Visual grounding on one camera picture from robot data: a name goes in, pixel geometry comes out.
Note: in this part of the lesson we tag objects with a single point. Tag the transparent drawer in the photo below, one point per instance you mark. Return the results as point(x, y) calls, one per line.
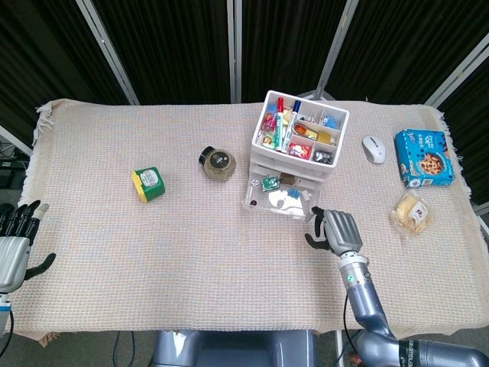
point(290, 165)
point(263, 204)

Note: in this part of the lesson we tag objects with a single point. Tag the clear bag of crackers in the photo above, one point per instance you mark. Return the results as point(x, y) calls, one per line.
point(410, 212)

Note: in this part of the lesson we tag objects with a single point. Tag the brown block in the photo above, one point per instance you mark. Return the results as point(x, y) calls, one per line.
point(287, 178)

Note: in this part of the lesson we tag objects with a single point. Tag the black binder clips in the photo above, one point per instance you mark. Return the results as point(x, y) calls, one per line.
point(322, 156)

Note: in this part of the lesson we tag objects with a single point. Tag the blue binder clip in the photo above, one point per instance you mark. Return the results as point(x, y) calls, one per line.
point(294, 192)

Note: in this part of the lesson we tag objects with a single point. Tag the green circuit board package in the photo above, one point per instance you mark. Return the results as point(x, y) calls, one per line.
point(270, 184)

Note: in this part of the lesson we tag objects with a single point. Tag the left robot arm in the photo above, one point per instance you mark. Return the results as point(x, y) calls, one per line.
point(4, 302)

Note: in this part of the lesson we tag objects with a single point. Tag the white drawer organizer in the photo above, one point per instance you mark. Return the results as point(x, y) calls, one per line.
point(258, 145)

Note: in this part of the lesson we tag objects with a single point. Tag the blue cookie box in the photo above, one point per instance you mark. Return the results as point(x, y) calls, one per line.
point(424, 158)

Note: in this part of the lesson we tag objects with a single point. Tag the red cap marker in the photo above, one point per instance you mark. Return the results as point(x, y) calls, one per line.
point(280, 122)

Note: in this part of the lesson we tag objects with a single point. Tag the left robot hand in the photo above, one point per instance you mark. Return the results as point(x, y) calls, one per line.
point(9, 256)

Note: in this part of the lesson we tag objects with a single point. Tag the round glass jar black lid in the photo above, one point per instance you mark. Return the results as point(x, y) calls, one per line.
point(219, 164)

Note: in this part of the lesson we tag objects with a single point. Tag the blue packet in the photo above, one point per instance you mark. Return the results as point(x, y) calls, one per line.
point(332, 121)

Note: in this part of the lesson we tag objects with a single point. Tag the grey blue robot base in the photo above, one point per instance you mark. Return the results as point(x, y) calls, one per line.
point(229, 349)

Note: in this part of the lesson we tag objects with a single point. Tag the white paper cutout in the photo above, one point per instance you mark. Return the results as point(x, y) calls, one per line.
point(280, 200)

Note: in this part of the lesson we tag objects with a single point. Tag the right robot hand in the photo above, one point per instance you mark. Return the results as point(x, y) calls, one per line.
point(342, 231)

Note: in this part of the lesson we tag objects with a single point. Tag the red and yellow packet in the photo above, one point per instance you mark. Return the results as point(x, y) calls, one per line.
point(305, 130)

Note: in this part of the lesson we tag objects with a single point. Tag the red and white snack packets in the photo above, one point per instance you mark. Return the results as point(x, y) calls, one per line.
point(298, 150)

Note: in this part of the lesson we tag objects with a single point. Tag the white computer mouse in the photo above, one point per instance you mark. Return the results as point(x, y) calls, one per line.
point(374, 149)

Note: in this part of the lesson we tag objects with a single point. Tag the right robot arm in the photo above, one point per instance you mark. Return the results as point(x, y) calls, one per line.
point(366, 302)

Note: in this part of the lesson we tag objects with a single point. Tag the grey screen frame post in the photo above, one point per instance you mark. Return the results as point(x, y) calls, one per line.
point(234, 49)
point(15, 139)
point(109, 53)
point(336, 49)
point(458, 69)

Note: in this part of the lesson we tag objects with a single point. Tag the beige woven tablecloth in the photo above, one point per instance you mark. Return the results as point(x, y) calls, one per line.
point(172, 248)

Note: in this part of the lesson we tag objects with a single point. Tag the green container yellow lid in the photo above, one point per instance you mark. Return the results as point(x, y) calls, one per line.
point(151, 185)

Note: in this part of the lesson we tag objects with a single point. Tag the blue cap marker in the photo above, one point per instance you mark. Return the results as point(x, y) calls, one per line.
point(292, 122)

